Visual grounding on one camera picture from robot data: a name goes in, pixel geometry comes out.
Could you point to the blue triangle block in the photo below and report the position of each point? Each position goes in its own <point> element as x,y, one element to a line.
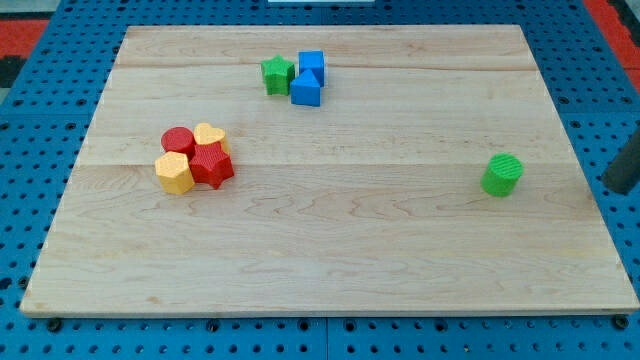
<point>305,90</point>

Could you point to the red cylinder block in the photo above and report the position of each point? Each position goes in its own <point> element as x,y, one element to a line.
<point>180,140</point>

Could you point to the yellow heart block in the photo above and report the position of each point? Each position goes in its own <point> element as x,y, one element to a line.
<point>206,134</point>

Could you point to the green star block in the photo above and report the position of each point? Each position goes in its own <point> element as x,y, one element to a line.
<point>277,74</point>

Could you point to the yellow hexagon block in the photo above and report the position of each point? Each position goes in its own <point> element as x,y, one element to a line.
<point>173,172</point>

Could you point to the wooden board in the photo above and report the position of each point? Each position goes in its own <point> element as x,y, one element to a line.
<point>368,205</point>

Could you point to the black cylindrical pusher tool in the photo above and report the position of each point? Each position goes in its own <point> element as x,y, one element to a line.
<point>622,174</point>

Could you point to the green cylinder block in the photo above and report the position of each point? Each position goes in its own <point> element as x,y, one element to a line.
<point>501,175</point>

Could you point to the blue cube block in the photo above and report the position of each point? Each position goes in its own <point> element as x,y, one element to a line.
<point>314,61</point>

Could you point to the red star block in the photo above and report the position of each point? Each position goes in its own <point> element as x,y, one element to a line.
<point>211,165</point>

